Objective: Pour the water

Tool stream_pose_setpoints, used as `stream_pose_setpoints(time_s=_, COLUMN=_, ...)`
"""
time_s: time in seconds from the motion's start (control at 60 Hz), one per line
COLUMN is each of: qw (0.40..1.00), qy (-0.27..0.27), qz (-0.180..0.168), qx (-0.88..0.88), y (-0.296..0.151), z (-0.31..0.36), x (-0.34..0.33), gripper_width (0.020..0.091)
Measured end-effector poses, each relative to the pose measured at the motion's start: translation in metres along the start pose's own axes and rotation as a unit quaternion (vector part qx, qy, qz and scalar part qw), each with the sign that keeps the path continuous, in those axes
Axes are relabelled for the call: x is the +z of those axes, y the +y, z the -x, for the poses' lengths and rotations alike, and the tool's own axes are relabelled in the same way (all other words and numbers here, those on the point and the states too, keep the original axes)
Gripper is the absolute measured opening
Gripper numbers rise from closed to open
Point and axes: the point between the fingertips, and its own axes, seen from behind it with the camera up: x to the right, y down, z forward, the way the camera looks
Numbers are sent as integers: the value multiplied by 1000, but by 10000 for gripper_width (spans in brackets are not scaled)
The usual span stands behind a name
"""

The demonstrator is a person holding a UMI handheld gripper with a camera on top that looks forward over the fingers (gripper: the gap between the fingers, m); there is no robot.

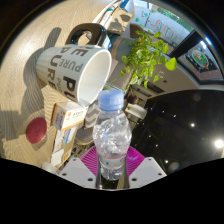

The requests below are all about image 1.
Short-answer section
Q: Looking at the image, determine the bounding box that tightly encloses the green potted plant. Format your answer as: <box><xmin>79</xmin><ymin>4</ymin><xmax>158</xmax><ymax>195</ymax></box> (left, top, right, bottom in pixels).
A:
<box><xmin>119</xmin><ymin>29</ymin><xmax>178</xmax><ymax>91</ymax></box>

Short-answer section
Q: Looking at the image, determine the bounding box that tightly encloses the white round pillar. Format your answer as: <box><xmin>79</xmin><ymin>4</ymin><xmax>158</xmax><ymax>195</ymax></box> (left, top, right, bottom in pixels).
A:
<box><xmin>127</xmin><ymin>103</ymin><xmax>148</xmax><ymax>120</ymax></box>

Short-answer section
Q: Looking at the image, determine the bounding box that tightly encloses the white mug with dark lettering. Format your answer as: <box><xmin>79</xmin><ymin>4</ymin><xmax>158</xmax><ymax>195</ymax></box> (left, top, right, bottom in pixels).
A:
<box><xmin>34</xmin><ymin>22</ymin><xmax>113</xmax><ymax>104</ymax></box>

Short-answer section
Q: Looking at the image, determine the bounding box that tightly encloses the small brown sign stand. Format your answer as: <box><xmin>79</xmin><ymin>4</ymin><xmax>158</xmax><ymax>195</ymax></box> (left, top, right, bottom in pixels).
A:
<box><xmin>108</xmin><ymin>8</ymin><xmax>126</xmax><ymax>34</ymax></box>

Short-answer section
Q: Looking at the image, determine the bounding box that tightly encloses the white orange tissue box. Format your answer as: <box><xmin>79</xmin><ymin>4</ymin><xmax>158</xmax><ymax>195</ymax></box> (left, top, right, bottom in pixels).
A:
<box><xmin>50</xmin><ymin>100</ymin><xmax>88</xmax><ymax>132</ymax></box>

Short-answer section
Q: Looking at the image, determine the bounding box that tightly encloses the flat round red coaster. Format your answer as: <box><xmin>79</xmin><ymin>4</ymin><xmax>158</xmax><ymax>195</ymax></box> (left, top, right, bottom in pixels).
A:
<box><xmin>25</xmin><ymin>116</ymin><xmax>48</xmax><ymax>145</ymax></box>

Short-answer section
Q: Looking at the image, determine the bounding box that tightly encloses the person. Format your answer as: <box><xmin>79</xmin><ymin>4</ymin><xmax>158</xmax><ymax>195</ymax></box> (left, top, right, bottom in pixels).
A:
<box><xmin>124</xmin><ymin>94</ymin><xmax>141</xmax><ymax>111</ymax></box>

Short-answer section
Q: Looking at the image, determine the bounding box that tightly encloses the small blue white box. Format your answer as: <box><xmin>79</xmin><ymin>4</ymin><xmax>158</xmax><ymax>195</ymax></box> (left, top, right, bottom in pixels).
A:
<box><xmin>53</xmin><ymin>127</ymin><xmax>78</xmax><ymax>153</ymax></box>

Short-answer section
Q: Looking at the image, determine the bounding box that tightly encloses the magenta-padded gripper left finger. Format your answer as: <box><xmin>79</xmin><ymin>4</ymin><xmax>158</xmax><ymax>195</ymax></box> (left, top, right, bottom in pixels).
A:
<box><xmin>59</xmin><ymin>146</ymin><xmax>101</xmax><ymax>190</ymax></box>

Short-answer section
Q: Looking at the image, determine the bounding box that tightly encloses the dark framed decorated window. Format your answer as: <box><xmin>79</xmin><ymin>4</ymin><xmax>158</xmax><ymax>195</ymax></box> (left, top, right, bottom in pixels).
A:
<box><xmin>133</xmin><ymin>0</ymin><xmax>224</xmax><ymax>84</ymax></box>

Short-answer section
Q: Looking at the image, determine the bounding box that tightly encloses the group of ceiling lights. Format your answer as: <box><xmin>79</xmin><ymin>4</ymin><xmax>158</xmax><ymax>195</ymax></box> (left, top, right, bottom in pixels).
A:
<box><xmin>159</xmin><ymin>113</ymin><xmax>224</xmax><ymax>168</ymax></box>

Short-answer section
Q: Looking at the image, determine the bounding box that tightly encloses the clear blue-capped water bottle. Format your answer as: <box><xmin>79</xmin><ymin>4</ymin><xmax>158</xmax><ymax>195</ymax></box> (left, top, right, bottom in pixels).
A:
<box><xmin>92</xmin><ymin>88</ymin><xmax>133</xmax><ymax>182</ymax></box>

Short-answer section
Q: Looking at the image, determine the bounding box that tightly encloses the blue white flat packet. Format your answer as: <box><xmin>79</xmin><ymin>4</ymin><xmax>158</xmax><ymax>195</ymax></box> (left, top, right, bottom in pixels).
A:
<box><xmin>98</xmin><ymin>0</ymin><xmax>135</xmax><ymax>28</ymax></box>

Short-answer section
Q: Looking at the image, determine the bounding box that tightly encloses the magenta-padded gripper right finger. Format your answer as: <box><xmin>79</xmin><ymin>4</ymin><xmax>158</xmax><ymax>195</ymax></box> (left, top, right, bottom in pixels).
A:
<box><xmin>125</xmin><ymin>145</ymin><xmax>168</xmax><ymax>190</ymax></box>

